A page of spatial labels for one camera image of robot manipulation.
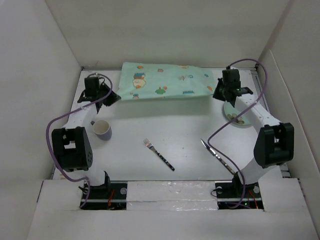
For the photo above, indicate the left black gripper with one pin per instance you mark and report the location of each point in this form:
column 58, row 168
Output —
column 112, row 97

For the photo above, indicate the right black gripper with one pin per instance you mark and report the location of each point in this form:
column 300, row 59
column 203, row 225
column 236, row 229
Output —
column 217, row 94

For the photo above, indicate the green flower plate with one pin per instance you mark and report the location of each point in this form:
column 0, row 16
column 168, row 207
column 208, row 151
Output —
column 230, row 113

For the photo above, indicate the green cartoon placemat cloth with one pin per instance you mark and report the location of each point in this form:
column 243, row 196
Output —
column 141, row 81

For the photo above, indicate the purple ceramic mug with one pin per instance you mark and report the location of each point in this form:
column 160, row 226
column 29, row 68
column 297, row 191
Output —
column 102, row 129

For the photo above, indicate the fork with black handle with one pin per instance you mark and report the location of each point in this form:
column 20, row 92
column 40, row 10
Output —
column 152, row 148

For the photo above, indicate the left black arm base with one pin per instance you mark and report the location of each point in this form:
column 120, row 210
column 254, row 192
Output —
column 110, row 196

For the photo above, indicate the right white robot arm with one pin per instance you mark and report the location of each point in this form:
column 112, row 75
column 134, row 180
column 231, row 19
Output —
column 275, row 140

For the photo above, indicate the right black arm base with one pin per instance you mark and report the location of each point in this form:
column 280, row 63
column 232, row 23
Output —
column 232, row 195

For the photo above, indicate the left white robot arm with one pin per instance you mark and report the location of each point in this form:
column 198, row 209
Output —
column 66, row 135

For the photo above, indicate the knife with dark handle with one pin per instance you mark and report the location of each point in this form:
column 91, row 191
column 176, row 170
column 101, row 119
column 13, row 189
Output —
column 215, row 155

